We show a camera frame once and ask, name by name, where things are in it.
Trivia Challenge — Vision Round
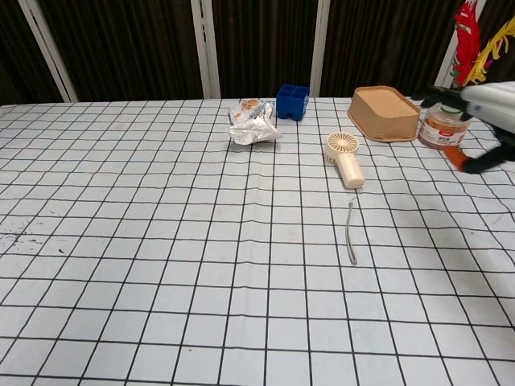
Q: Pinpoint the clear plastic snack jar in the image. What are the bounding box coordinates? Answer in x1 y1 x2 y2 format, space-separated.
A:
417 102 472 151

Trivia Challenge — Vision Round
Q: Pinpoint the cream handheld fan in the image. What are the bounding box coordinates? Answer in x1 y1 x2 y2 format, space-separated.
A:
323 131 366 190

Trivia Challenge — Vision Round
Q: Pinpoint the white black-checked tablecloth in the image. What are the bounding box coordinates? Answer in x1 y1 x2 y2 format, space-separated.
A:
0 95 515 386

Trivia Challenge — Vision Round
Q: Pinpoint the crumpled silver snack bag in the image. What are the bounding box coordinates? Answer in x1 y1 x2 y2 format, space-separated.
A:
227 98 283 146

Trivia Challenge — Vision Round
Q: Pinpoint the grey fan wrist strap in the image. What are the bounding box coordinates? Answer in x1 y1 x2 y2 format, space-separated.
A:
344 191 361 266

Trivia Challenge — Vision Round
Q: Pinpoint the white screen frame post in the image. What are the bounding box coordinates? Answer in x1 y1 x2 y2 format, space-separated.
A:
17 0 78 103
190 0 222 100
309 0 332 98
431 0 466 98

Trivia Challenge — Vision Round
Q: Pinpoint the brown cardboard tray box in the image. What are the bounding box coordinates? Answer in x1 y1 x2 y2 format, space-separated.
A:
347 84 422 143

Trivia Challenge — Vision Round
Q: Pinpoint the blue ice cube tray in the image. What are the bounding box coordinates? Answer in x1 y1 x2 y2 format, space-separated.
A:
275 84 311 121

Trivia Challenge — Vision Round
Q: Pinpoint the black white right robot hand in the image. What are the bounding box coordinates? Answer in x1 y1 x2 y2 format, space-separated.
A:
410 80 515 175

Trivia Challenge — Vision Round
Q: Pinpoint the dark slatted screen panel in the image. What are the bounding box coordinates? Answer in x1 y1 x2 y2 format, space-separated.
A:
210 0 321 100
320 0 460 98
0 0 68 107
35 0 204 102

